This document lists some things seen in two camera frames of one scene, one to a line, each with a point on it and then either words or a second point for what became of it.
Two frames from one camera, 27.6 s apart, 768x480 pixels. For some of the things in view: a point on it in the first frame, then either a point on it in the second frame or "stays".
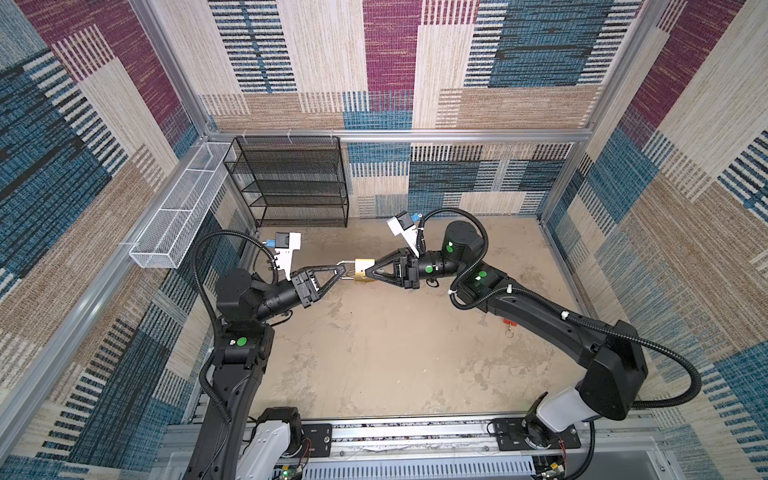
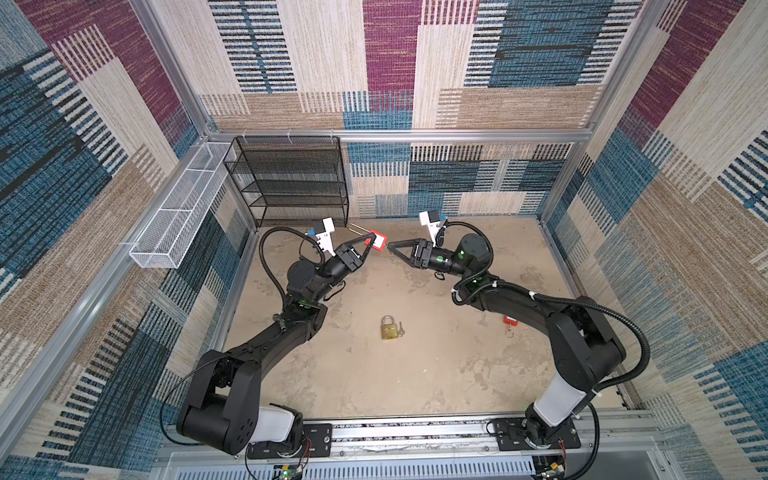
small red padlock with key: (509, 333) stays
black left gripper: (305, 289) -> (346, 256)
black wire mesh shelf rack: (291, 181) stays
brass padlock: (360, 267) -> (389, 331)
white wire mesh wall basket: (163, 240) stays
